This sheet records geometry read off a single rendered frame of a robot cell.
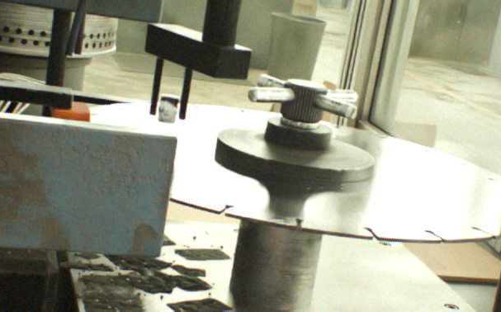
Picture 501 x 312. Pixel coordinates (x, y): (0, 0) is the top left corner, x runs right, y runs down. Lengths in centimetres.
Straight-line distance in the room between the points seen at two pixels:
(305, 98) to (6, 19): 66
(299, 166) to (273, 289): 10
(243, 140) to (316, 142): 5
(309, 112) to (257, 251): 10
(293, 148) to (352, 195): 7
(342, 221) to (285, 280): 14
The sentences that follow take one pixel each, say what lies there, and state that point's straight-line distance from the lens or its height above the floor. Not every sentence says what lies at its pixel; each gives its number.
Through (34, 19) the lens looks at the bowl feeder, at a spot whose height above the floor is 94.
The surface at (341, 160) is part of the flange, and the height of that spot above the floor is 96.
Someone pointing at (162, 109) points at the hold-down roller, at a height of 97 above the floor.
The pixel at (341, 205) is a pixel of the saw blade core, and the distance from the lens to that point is 63.
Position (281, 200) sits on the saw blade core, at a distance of 62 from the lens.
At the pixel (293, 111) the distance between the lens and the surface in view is 72.
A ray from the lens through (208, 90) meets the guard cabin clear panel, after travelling 182.
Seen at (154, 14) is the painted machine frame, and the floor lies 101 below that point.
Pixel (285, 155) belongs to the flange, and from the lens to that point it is 69.
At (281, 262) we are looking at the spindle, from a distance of 72.
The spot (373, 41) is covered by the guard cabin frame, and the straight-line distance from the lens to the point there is 185.
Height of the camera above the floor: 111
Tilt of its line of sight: 13 degrees down
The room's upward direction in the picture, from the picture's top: 10 degrees clockwise
